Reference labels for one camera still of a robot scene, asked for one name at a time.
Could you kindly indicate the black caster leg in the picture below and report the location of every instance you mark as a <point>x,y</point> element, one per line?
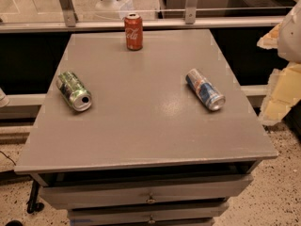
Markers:
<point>33,205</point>

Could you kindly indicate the green soda can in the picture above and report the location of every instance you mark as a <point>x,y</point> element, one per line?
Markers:
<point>73,91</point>

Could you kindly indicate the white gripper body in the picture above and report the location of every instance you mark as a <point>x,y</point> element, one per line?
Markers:
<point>291,38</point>

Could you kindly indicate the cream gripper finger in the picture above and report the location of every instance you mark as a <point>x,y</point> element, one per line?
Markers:
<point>269,40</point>
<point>283,93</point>

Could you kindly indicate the top grey drawer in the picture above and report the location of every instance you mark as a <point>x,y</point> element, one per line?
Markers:
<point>147,192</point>

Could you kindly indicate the grey drawer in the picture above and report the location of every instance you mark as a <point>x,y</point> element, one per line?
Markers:
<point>146,213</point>
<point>147,192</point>

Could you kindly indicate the blue silver redbull can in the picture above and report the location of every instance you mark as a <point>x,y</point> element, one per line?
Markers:
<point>206,92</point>

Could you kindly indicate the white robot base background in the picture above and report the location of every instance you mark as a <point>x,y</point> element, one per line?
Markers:
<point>113,9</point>

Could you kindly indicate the red coke can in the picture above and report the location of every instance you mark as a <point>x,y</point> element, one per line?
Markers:
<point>133,31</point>

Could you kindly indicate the grey drawer cabinet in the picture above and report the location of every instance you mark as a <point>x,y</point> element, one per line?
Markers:
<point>145,123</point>

